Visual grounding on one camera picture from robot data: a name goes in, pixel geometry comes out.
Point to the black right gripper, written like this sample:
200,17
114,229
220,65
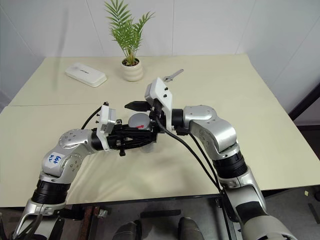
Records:
157,117

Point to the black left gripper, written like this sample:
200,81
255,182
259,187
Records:
117,141

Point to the grey round object red mark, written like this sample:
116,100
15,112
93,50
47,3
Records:
138,121

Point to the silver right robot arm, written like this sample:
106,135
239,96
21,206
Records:
217,135

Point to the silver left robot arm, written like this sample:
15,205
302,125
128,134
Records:
75,140

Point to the white rectangular box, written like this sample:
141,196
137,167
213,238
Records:
86,74

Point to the silver wrench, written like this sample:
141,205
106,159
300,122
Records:
173,75

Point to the green plant in white pot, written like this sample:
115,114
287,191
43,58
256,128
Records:
130,50

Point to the white label with blue writing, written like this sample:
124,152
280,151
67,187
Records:
54,160

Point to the dark rounded shape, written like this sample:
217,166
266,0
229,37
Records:
189,228
128,231

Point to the rusty brown metal bar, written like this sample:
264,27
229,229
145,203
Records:
90,222

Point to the black slanted bar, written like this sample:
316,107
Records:
306,101

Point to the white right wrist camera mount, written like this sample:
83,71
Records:
160,91

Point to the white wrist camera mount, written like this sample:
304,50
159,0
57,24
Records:
160,91
104,120

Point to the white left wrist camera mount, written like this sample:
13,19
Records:
104,120

